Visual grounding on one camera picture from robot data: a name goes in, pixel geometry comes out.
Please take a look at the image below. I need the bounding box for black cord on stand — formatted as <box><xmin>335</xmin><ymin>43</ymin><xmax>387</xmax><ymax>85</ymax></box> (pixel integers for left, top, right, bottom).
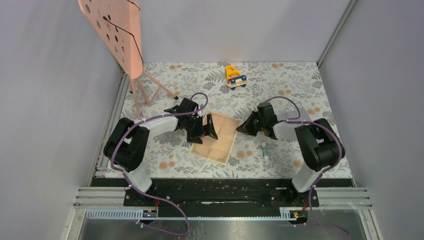
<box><xmin>102</xmin><ymin>0</ymin><xmax>145</xmax><ymax>65</ymax></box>

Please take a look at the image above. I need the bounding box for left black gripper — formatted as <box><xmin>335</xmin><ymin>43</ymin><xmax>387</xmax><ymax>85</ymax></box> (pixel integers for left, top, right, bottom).
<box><xmin>184</xmin><ymin>113</ymin><xmax>218</xmax><ymax>144</ymax></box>

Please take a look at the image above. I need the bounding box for pink perforated music stand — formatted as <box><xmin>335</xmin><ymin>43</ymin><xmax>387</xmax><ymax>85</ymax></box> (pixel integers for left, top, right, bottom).
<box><xmin>77</xmin><ymin>0</ymin><xmax>179</xmax><ymax>119</ymax></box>

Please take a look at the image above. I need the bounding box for floral patterned table mat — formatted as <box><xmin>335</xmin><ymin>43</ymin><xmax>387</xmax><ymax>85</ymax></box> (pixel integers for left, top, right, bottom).
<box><xmin>141</xmin><ymin>62</ymin><xmax>337</xmax><ymax>179</ymax></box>

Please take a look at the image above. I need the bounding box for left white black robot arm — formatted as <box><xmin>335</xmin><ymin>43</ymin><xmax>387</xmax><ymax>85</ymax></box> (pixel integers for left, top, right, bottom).
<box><xmin>103</xmin><ymin>98</ymin><xmax>218</xmax><ymax>206</ymax></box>

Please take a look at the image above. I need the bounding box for green white glue stick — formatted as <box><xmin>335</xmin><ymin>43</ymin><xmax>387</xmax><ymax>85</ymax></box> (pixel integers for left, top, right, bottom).
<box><xmin>261</xmin><ymin>142</ymin><xmax>269</xmax><ymax>161</ymax></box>

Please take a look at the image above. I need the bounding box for beige lined letter paper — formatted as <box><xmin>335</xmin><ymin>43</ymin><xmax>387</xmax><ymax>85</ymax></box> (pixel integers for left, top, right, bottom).
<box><xmin>189</xmin><ymin>111</ymin><xmax>241</xmax><ymax>165</ymax></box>

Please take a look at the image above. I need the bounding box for grey lavender envelope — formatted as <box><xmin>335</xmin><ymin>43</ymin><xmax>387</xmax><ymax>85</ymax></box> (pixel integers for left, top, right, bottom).
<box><xmin>277</xmin><ymin>108</ymin><xmax>312</xmax><ymax>125</ymax></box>

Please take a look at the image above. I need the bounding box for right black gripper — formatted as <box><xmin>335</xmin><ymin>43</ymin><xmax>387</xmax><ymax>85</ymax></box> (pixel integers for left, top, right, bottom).
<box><xmin>236</xmin><ymin>110</ymin><xmax>266</xmax><ymax>137</ymax></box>

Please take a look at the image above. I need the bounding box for yellow blue toy car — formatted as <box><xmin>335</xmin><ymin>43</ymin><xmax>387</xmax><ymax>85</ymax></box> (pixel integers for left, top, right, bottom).
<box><xmin>225</xmin><ymin>65</ymin><xmax>248</xmax><ymax>91</ymax></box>

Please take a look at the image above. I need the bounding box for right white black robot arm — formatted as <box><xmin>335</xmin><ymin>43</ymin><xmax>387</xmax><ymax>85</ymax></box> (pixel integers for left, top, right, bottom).
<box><xmin>236</xmin><ymin>102</ymin><xmax>346</xmax><ymax>206</ymax></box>

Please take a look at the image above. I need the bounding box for white slotted cable duct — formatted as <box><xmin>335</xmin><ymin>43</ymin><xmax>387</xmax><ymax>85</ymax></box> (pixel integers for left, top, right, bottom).
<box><xmin>85</xmin><ymin>207</ymin><xmax>297</xmax><ymax>221</ymax></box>

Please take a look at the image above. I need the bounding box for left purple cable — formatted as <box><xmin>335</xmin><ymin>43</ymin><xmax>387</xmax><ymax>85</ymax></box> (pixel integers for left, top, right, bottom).
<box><xmin>110</xmin><ymin>92</ymin><xmax>210</xmax><ymax>237</ymax></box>

